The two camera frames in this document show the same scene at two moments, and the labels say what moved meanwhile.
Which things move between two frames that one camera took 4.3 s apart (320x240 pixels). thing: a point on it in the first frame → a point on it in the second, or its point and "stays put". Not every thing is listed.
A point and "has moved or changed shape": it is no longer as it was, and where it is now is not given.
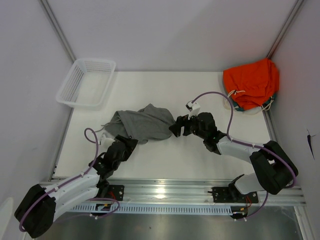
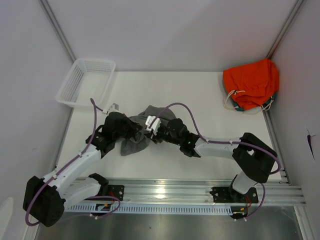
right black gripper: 183,121 → 155,138
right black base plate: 231,194 stays put
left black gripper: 130,144 → 133,128
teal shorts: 239,108 stays put
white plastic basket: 87,83 stays put
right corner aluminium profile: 285,29 stays put
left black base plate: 116,192 stays put
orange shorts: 253,85 stays put
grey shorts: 149,123 has moved or changed shape
